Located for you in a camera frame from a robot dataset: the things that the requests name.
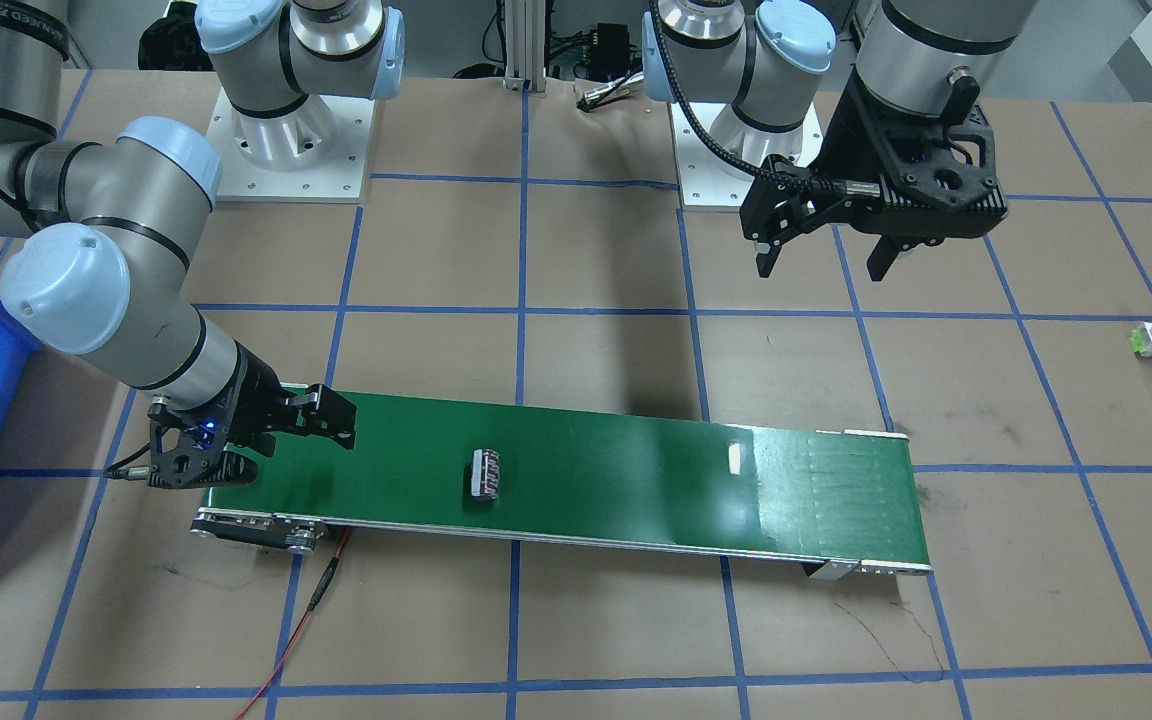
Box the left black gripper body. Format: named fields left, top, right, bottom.
left=740, top=76, right=1009, bottom=245

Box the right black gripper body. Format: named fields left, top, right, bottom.
left=146, top=353, right=357, bottom=488

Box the black capacitor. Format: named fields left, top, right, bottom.
left=468, top=448, right=500, bottom=503

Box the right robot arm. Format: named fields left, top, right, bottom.
left=0, top=1, right=404, bottom=488

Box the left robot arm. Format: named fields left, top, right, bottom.
left=643, top=1, right=1034, bottom=282

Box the green conveyor belt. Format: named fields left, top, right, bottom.
left=194, top=392, right=932, bottom=579

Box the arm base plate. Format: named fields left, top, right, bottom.
left=668, top=100, right=827, bottom=213
left=206, top=91, right=376, bottom=204

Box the red black wire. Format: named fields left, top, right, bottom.
left=234, top=530, right=353, bottom=720

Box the aluminium frame post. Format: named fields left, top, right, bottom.
left=503, top=0, right=550, bottom=94

